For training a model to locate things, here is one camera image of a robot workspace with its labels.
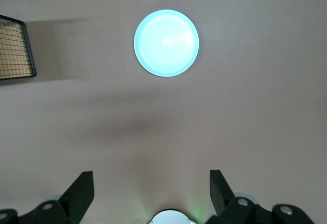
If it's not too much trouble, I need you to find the black wire basket wooden base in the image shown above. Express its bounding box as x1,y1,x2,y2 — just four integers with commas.
0,14,37,81

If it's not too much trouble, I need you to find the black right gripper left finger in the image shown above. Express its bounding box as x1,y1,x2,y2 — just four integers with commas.
0,171,94,224

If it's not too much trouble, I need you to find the light blue round plate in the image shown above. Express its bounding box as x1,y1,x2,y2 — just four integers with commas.
133,9,200,78

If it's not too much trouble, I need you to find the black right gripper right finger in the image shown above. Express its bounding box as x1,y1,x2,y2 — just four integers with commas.
209,169,315,224

